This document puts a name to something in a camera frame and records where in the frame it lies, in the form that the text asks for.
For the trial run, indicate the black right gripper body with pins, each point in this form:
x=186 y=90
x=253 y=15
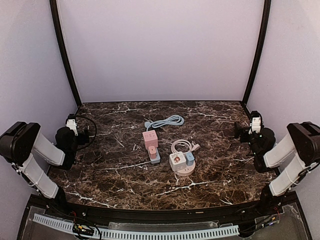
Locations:
x=244 y=131

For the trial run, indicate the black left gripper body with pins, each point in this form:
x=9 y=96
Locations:
x=80 y=135

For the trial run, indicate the small blue plug adapter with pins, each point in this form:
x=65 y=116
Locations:
x=190 y=159

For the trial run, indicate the pink cube socket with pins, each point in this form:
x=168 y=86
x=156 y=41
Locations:
x=150 y=139

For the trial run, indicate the white cube socket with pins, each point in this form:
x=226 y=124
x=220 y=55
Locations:
x=177 y=161

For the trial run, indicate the small pink plug adapter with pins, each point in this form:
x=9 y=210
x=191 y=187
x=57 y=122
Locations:
x=152 y=150

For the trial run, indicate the round pink socket hub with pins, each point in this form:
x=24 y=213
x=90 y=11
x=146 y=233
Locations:
x=187 y=171

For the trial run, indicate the light blue power strip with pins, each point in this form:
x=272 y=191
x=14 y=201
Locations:
x=154 y=159

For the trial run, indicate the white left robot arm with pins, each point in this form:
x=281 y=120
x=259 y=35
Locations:
x=19 y=143

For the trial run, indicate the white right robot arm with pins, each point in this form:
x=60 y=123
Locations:
x=295 y=155

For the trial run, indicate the black front frame rail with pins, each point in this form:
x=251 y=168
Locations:
x=243 y=213

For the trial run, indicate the black right frame post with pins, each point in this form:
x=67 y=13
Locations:
x=258 y=51

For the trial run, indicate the black frame post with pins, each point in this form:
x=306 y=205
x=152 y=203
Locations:
x=258 y=51
x=63 y=51

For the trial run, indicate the white slotted cable duct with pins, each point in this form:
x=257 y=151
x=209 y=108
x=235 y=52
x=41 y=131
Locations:
x=115 y=234

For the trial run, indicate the black left frame post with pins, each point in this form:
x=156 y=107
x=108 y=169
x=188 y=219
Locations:
x=63 y=51

